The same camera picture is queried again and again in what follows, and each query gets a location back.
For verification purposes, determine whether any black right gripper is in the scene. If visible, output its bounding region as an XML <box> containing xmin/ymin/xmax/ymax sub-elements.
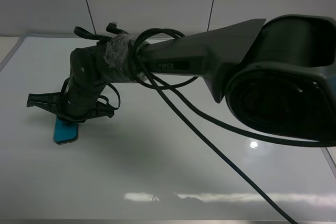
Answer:
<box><xmin>26</xmin><ymin>77</ymin><xmax>114</xmax><ymax>123</ymax></box>

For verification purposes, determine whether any blue whiteboard eraser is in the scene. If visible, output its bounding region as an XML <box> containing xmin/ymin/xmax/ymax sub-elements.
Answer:
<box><xmin>53</xmin><ymin>118</ymin><xmax>78</xmax><ymax>145</ymax></box>

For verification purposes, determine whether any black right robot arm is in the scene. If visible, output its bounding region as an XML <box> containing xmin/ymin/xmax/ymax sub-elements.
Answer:
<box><xmin>27</xmin><ymin>15</ymin><xmax>335</xmax><ymax>147</ymax></box>

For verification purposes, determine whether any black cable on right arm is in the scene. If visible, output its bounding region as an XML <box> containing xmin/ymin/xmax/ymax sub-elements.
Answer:
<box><xmin>74</xmin><ymin>22</ymin><xmax>336</xmax><ymax>224</ymax></box>

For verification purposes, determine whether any white whiteboard with aluminium frame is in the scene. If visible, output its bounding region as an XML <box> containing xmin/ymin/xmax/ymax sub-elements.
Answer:
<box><xmin>1</xmin><ymin>37</ymin><xmax>335</xmax><ymax>222</ymax></box>

